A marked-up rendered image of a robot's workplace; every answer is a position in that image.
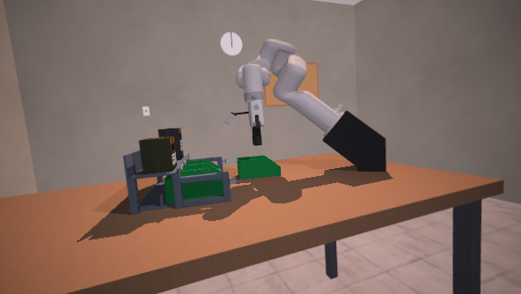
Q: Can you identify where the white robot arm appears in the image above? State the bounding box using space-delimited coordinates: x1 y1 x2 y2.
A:
236 40 344 136

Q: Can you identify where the green bin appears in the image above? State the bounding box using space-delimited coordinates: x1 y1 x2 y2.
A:
237 156 281 180
164 169 224 205
181 164 221 173
185 159 221 172

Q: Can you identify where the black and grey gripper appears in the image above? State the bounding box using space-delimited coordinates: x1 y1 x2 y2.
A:
245 99 264 146

